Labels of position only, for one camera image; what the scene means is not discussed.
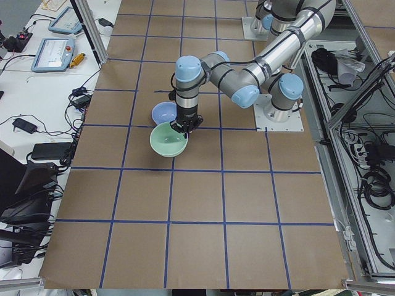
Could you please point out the aluminium frame post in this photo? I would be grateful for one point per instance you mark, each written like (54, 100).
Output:
(85, 17)

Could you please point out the green bowl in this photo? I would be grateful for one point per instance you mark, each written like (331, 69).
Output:
(166, 141)

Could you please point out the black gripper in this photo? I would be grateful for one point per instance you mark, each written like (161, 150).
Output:
(187, 114)

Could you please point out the far teach pendant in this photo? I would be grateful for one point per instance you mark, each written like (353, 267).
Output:
(66, 22)

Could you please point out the yellow cylindrical tool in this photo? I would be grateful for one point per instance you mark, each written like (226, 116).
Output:
(77, 60)

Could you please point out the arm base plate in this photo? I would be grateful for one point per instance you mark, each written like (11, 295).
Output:
(253, 29)
(268, 118)

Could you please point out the teach pendant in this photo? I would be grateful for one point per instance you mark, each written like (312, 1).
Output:
(66, 22)
(53, 55)

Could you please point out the near teach pendant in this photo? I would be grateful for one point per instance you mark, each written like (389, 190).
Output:
(53, 55)

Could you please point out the black laptop power brick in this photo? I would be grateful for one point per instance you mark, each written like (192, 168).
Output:
(50, 151)

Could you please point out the black smartphone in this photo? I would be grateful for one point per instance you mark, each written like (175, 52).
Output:
(24, 125)

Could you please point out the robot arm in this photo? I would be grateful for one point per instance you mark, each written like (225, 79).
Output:
(282, 92)
(294, 23)

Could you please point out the light blue bowl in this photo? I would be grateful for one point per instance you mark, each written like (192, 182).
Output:
(164, 112)

